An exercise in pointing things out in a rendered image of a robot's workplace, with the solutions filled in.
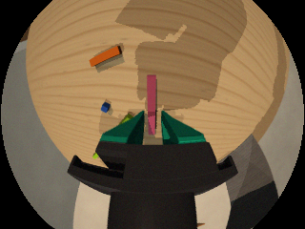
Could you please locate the orange rod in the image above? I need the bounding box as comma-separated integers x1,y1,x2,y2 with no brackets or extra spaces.
90,46,122,67

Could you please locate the lime green rod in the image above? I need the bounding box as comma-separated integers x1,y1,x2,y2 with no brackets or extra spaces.
118,114,133,125
92,153,98,159

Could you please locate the pink rod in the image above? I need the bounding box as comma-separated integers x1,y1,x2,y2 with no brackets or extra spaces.
147,74,156,135

